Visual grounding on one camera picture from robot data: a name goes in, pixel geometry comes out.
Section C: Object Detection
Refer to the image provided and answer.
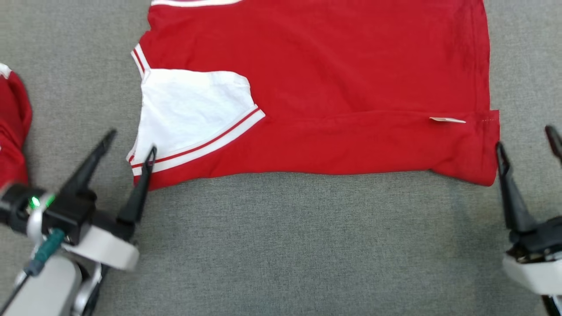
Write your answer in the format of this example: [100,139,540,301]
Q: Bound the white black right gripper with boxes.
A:
[496,141,562,296]

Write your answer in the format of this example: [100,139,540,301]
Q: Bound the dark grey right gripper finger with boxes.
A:
[545,125,562,167]

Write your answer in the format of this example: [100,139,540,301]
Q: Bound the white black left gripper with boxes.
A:
[61,129,158,271]

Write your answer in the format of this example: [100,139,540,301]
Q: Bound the red shorts with white band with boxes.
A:
[0,64,32,187]

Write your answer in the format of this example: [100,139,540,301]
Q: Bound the red white basketball jersey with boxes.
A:
[126,0,500,191]

